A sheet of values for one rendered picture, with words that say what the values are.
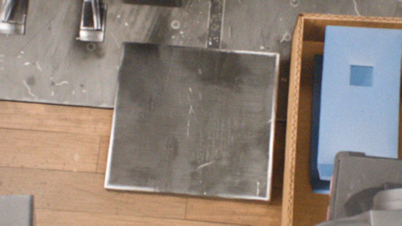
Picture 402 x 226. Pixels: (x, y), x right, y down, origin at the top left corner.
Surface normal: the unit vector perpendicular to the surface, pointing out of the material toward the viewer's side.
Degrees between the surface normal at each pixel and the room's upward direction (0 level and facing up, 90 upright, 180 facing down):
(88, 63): 0
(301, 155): 0
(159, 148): 0
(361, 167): 32
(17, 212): 12
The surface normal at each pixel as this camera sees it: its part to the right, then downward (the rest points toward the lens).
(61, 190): -0.03, -0.25
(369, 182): -0.07, 0.29
